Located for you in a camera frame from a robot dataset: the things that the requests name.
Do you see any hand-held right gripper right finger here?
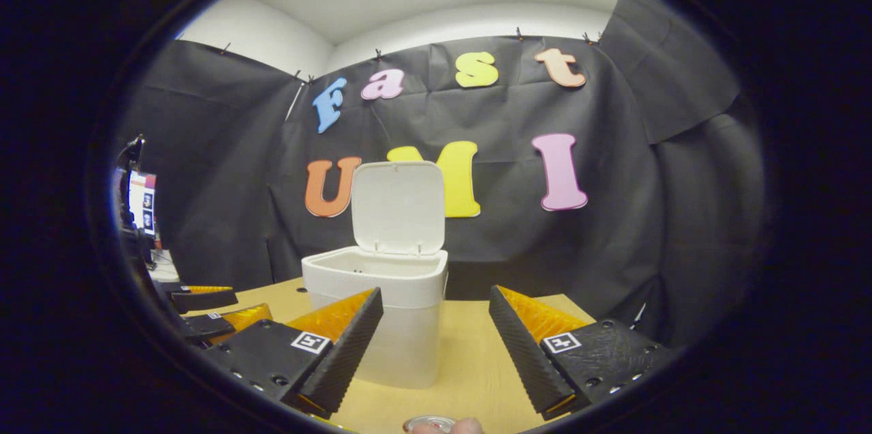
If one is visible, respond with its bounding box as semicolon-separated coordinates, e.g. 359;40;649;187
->
488;285;672;421

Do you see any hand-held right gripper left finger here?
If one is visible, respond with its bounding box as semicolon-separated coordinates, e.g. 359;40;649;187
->
202;288;384;420

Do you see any red pop can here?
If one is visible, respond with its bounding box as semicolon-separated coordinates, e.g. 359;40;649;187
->
403;415;456;434

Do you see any white desktop garbage bin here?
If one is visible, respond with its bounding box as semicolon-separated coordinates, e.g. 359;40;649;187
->
302;161;449;389

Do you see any wooden desktop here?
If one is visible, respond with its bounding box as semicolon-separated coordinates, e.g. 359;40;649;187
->
181;277;597;434

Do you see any computer monitor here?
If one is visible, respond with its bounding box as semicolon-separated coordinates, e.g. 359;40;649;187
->
128;170;157;237

